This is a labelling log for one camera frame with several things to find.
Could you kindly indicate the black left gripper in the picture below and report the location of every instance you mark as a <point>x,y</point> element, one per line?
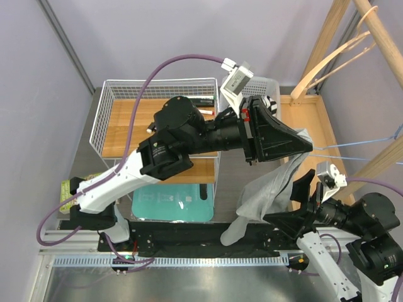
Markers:
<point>264,137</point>

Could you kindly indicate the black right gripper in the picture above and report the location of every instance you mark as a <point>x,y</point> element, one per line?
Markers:
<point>291,221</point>

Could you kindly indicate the grey garment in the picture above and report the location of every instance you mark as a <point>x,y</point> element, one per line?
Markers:
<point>267,194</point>

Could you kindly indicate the black white striped tank top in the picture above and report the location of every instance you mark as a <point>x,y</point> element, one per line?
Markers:
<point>271,105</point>

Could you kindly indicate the blue wire hanger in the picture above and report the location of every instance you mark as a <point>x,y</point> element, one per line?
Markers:
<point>332,151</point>

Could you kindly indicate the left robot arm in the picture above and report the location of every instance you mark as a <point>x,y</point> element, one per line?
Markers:
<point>181,131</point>

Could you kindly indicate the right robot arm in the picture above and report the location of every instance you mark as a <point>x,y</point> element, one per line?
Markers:
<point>375,254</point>

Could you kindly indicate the wooden rack base tray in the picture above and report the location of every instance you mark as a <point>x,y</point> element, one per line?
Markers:
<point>311,114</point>

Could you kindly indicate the white plastic basket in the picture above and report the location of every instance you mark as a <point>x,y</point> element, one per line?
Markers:
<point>257,86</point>

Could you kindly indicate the teal cutting board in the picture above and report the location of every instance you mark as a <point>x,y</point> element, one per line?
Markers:
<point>174,202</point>

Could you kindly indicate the black white marker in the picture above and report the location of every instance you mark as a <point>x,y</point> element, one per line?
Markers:
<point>151,128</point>

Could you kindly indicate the green paperback book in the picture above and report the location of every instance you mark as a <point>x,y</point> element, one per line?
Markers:
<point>68,188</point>

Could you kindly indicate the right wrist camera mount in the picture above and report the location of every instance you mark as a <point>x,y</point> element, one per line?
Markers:
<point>331,179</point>

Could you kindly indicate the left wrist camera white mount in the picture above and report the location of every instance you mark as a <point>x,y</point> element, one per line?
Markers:
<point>238,77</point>

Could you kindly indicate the white wire basket shelf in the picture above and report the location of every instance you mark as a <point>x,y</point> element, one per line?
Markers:
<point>111,122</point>

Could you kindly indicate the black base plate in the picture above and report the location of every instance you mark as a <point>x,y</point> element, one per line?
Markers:
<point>202,240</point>

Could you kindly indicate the wooden clothes rack frame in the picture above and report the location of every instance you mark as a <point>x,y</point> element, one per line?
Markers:
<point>392,55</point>

